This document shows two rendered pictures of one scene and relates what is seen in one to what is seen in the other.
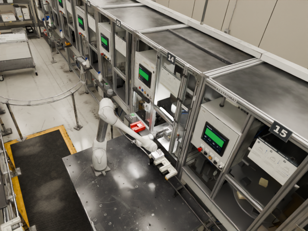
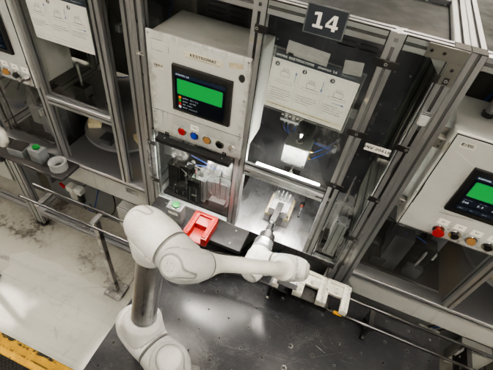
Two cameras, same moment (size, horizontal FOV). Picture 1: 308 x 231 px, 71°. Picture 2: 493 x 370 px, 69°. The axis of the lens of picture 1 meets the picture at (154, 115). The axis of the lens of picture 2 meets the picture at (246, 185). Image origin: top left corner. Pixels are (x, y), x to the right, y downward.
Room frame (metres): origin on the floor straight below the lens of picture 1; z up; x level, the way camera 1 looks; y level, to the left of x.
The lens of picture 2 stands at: (1.10, 0.69, 2.41)
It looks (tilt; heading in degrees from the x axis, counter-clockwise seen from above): 46 degrees down; 323
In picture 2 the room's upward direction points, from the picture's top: 9 degrees clockwise
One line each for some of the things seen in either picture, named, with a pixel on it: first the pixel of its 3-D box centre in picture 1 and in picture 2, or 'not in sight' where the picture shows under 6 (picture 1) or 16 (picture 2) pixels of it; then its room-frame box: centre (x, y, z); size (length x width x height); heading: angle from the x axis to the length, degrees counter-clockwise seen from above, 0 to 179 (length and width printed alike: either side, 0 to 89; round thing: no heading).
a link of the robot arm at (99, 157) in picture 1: (99, 158); (169, 365); (1.58, 0.56, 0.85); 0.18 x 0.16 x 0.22; 17
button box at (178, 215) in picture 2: (133, 118); (177, 211); (2.21, 0.27, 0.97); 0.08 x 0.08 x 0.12; 38
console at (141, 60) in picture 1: (152, 74); (208, 86); (2.29, 0.08, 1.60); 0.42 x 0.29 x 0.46; 38
